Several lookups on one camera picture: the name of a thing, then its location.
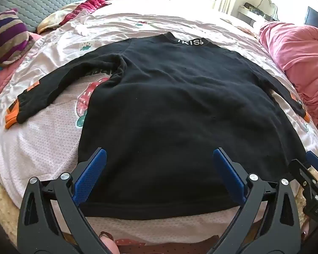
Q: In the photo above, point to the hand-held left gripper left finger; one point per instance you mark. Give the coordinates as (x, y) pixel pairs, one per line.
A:
(91, 174)

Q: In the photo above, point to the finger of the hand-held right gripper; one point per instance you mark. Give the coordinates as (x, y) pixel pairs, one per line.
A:
(300, 169)
(316, 162)

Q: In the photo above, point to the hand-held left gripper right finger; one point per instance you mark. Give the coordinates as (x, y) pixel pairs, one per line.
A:
(229, 176)

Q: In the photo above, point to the black sweatshirt with orange cuffs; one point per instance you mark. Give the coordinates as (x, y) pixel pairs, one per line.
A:
(175, 124)

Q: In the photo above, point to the person's right hand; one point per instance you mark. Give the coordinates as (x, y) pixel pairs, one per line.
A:
(305, 232)

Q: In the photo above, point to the person's left hand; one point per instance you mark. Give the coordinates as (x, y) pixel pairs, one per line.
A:
(108, 245)

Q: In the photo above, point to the pink strawberry print bedsheet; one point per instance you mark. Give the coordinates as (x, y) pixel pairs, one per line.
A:
(42, 150)

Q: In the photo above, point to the cream fuzzy garment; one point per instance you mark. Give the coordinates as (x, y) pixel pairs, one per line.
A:
(8, 211)

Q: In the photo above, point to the pink duvet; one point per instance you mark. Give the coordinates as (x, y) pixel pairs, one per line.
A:
(294, 53)

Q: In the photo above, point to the black monitor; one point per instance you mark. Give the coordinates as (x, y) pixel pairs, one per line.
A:
(316, 19)

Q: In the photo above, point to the white desk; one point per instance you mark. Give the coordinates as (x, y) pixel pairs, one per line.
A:
(254, 14)

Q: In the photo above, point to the purple striped pillow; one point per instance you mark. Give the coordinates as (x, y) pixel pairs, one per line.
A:
(8, 37)

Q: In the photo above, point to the red and yellow cloth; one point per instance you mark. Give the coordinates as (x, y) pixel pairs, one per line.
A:
(90, 5)

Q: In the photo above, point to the grey quilted cushion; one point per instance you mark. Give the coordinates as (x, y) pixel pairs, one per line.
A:
(47, 0)

